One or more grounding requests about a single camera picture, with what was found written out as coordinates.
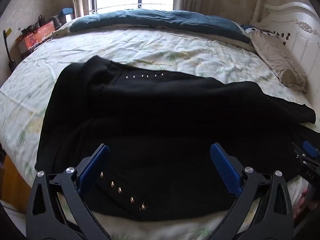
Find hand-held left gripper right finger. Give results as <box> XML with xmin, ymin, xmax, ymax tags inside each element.
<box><xmin>209</xmin><ymin>142</ymin><xmax>294</xmax><ymax>240</ymax></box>

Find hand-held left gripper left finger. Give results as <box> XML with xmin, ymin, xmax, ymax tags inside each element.
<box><xmin>26</xmin><ymin>144</ymin><xmax>112</xmax><ymax>240</ymax></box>

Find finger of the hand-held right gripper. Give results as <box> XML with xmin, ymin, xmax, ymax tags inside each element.
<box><xmin>292</xmin><ymin>141</ymin><xmax>320</xmax><ymax>167</ymax></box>

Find black pants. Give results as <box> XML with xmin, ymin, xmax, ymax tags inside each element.
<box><xmin>34</xmin><ymin>55</ymin><xmax>317</xmax><ymax>222</ymax></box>

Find person's right hand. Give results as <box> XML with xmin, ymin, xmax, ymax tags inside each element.
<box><xmin>293</xmin><ymin>187</ymin><xmax>320</xmax><ymax>219</ymax></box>

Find beige pillow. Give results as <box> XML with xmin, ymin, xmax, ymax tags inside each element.
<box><xmin>250</xmin><ymin>31</ymin><xmax>308</xmax><ymax>92</ymax></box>

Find white carved headboard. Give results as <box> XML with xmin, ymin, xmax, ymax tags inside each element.
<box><xmin>251</xmin><ymin>2</ymin><xmax>320</xmax><ymax>110</ymax></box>

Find bed with floral sheet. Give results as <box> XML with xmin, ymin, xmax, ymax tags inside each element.
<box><xmin>0</xmin><ymin>26</ymin><xmax>317</xmax><ymax>240</ymax></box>

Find orange cardboard box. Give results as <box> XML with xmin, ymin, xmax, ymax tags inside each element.
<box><xmin>15</xmin><ymin>21</ymin><xmax>55</xmax><ymax>55</ymax></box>

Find black tool with yellow tag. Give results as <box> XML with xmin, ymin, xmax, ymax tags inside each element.
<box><xmin>2</xmin><ymin>29</ymin><xmax>17</xmax><ymax>71</ymax></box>

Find blue box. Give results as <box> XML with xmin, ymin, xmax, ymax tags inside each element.
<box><xmin>59</xmin><ymin>8</ymin><xmax>75</xmax><ymax>22</ymax></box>

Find blue blanket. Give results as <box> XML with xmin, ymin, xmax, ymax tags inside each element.
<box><xmin>69</xmin><ymin>9</ymin><xmax>250</xmax><ymax>44</ymax></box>

